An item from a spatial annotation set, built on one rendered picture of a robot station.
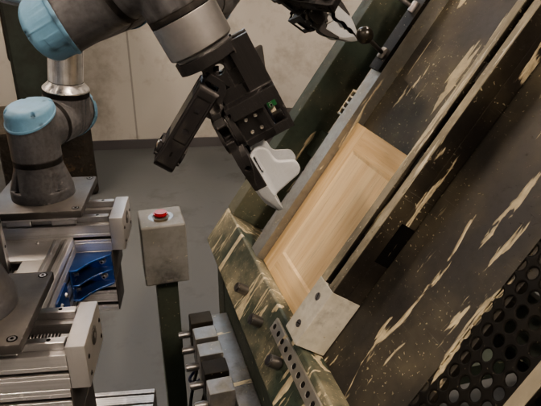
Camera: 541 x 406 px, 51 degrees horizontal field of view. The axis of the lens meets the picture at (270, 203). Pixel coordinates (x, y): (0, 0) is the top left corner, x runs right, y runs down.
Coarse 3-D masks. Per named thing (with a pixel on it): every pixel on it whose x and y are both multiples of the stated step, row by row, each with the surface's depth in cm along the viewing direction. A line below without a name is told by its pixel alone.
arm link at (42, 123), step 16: (16, 112) 129; (32, 112) 129; (48, 112) 131; (64, 112) 139; (16, 128) 129; (32, 128) 130; (48, 128) 132; (64, 128) 138; (16, 144) 131; (32, 144) 131; (48, 144) 133; (16, 160) 133; (32, 160) 132; (48, 160) 134
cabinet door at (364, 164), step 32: (352, 160) 128; (384, 160) 118; (320, 192) 133; (352, 192) 123; (288, 224) 139; (320, 224) 128; (352, 224) 118; (288, 256) 133; (320, 256) 122; (288, 288) 126
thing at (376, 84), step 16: (432, 0) 126; (448, 0) 128; (432, 16) 128; (416, 32) 128; (400, 48) 129; (400, 64) 130; (368, 80) 133; (384, 80) 131; (368, 96) 131; (352, 112) 133; (368, 112) 133; (336, 128) 136; (352, 128) 134; (336, 144) 134; (320, 160) 135; (304, 176) 138; (304, 192) 137; (288, 208) 138; (272, 224) 141; (272, 240) 140
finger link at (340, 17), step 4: (340, 8) 128; (336, 12) 127; (340, 12) 128; (344, 12) 128; (332, 16) 128; (336, 16) 127; (340, 16) 128; (344, 16) 128; (348, 16) 129; (332, 20) 132; (336, 20) 128; (340, 20) 128; (344, 20) 128; (348, 20) 129; (352, 20) 129; (340, 24) 132; (344, 24) 129; (348, 24) 129; (352, 24) 129; (348, 28) 130; (352, 28) 129; (352, 32) 130; (356, 32) 130
